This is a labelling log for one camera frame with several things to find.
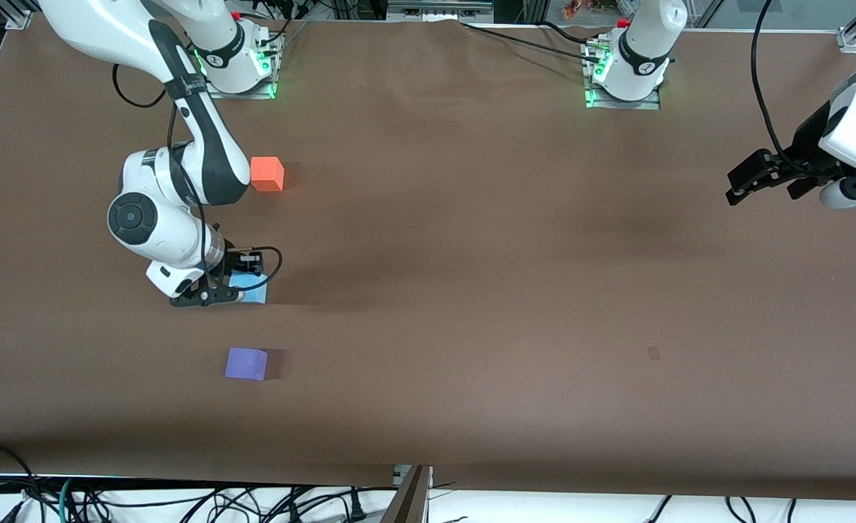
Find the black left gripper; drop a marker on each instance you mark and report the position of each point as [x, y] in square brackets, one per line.
[805, 150]

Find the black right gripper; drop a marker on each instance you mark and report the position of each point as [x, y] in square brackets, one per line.
[234, 260]

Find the light blue foam block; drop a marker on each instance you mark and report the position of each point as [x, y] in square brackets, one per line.
[255, 295]

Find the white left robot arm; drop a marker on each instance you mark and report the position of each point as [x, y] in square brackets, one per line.
[645, 43]

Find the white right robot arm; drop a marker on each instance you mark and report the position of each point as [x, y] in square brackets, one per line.
[144, 218]

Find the orange foam block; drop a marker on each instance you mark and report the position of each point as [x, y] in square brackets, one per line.
[268, 174]

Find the purple foam block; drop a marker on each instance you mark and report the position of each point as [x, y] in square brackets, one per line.
[245, 363]

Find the brown table cover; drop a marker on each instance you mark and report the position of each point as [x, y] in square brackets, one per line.
[435, 327]

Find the small orange object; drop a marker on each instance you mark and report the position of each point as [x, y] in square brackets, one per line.
[576, 7]

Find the grey metal box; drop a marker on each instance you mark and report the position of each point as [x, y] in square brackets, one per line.
[435, 9]

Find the aluminium corner bracket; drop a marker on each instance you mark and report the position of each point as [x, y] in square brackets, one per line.
[21, 19]
[852, 40]

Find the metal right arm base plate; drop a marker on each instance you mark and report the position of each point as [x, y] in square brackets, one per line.
[268, 88]

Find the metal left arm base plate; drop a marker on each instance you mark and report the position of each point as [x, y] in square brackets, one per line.
[594, 102]

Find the aluminium profile post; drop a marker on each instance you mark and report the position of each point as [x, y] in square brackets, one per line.
[409, 501]

